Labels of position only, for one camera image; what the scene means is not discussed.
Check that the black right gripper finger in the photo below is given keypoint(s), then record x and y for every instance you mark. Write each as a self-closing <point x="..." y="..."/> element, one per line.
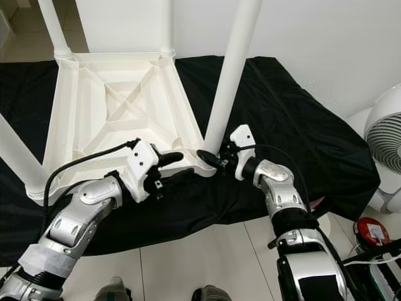
<point x="210" y="157"/>

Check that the white plastic table leg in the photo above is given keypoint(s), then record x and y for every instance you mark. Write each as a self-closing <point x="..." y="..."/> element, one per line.
<point x="235" y="63"/>
<point x="22" y="163"/>
<point x="55" y="31"/>
<point x="166" y="28"/>

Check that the white plastic children table top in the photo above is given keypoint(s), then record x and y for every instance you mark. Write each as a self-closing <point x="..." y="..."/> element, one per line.
<point x="75" y="119"/>

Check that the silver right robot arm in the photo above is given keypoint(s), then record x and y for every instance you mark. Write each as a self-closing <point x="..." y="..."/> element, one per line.
<point x="279" y="182"/>

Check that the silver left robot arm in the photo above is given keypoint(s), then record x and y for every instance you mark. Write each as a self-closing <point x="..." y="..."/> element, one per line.
<point x="81" y="216"/>

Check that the black table cloth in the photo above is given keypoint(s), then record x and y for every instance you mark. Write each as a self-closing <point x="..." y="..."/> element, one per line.
<point x="307" y="125"/>

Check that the pink stool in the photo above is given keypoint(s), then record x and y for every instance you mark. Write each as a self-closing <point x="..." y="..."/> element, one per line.
<point x="318" y="202"/>

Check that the grey left robot foot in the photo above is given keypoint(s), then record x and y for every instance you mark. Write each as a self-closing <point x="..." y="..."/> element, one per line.
<point x="114" y="291"/>

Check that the grey robot foot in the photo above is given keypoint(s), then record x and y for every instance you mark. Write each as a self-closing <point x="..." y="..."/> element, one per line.
<point x="114" y="291"/>
<point x="214" y="294"/>

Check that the grey right robot foot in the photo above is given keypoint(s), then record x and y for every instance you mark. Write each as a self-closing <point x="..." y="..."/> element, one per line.
<point x="214" y="294"/>

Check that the white round fan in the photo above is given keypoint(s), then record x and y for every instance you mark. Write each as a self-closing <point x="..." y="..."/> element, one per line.
<point x="385" y="141"/>

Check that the red round canister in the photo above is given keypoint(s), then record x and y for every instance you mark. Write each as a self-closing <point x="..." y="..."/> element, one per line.
<point x="373" y="231"/>

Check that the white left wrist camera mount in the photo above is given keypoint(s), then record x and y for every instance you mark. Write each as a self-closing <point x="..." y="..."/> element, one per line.
<point x="143" y="160"/>

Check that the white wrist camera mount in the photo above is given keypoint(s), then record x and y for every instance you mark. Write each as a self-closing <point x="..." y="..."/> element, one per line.
<point x="242" y="135"/>
<point x="143" y="160"/>

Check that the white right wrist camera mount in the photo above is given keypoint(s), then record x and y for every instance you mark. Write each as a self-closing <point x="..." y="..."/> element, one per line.
<point x="242" y="135"/>

